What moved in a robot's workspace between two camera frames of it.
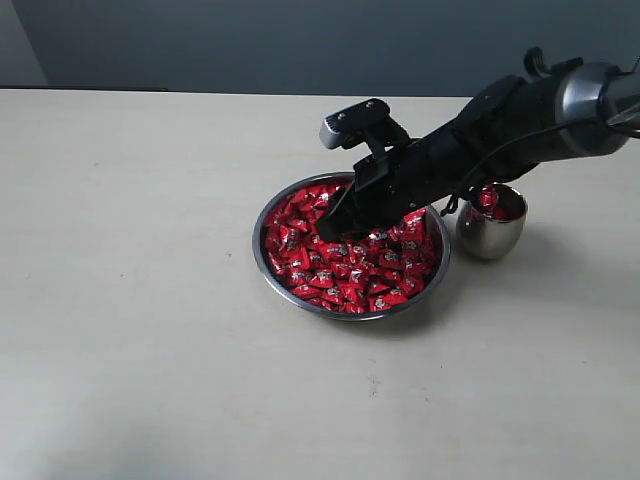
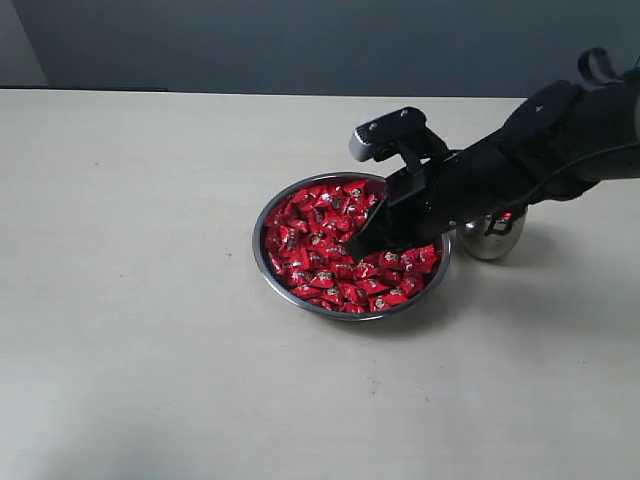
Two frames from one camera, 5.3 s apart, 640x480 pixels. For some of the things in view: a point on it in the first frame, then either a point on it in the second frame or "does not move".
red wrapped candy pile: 363,273 does not move
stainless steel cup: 492,232 does not move
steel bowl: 371,274 does not move
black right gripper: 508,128 → 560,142
